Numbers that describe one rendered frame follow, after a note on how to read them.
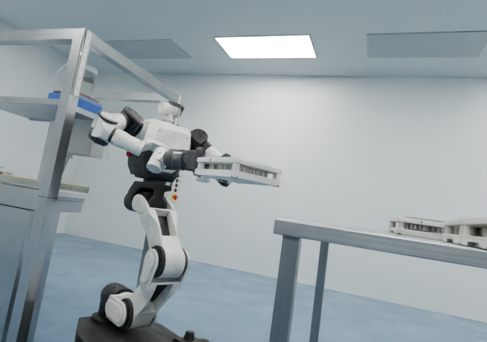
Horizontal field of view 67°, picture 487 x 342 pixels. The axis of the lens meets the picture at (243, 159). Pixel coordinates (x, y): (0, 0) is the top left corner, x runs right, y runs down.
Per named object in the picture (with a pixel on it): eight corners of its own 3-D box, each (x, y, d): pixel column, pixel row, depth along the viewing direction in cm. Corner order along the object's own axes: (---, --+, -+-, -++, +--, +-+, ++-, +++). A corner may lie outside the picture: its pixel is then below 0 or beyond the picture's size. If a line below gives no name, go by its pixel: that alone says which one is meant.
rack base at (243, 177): (280, 187, 144) (281, 180, 144) (233, 177, 128) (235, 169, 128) (239, 183, 162) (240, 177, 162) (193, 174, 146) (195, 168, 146)
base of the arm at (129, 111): (104, 134, 175) (105, 123, 184) (127, 148, 182) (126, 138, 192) (125, 112, 172) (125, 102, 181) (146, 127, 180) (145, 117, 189)
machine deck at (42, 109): (108, 126, 212) (109, 119, 213) (57, 106, 177) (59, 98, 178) (28, 120, 233) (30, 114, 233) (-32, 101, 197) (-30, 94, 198)
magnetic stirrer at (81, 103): (101, 118, 211) (104, 103, 212) (74, 106, 191) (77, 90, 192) (75, 116, 218) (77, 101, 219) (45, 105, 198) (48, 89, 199)
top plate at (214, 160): (282, 174, 144) (282, 169, 145) (235, 162, 128) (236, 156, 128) (240, 172, 163) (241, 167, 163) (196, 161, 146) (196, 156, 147)
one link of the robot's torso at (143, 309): (108, 311, 181) (148, 240, 166) (144, 309, 194) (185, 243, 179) (115, 340, 170) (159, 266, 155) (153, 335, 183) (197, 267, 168)
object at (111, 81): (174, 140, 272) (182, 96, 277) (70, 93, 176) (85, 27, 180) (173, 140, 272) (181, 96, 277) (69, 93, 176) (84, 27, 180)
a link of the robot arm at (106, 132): (140, 139, 150) (95, 117, 146) (129, 160, 152) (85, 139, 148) (144, 134, 160) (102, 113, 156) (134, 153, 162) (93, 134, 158)
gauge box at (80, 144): (101, 159, 210) (109, 124, 213) (89, 155, 200) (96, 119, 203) (72, 155, 217) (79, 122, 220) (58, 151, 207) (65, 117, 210)
